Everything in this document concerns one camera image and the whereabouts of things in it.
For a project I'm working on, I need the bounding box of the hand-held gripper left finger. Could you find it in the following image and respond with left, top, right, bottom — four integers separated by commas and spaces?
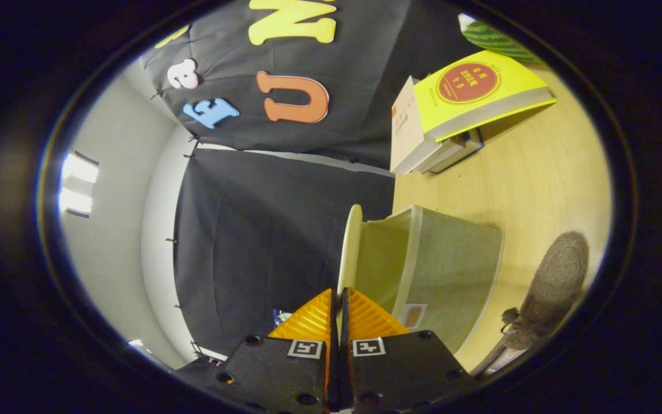
179, 287, 340, 413

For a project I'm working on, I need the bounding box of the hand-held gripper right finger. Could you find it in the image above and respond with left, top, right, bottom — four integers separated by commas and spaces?
341, 286, 479, 412

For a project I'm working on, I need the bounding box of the grey fabric storage box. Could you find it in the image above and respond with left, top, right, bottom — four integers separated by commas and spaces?
337, 204, 505, 354

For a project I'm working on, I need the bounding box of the brown fuzzy shoe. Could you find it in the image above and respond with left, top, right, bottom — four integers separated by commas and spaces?
469, 231, 590, 377

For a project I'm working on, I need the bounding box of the white book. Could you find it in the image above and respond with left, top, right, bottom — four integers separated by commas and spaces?
413, 137, 471, 173

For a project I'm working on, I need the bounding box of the beige book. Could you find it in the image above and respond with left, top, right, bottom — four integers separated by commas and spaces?
390, 76, 442, 175

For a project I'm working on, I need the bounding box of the large ceiling light panel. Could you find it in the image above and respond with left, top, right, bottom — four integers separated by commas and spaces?
57, 149, 101, 219

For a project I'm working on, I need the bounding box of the yellow book with red circle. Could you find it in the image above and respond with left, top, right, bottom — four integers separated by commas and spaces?
413, 50, 557, 143

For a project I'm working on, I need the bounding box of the watermelon slice plush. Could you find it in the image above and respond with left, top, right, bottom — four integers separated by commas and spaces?
459, 14, 541, 65

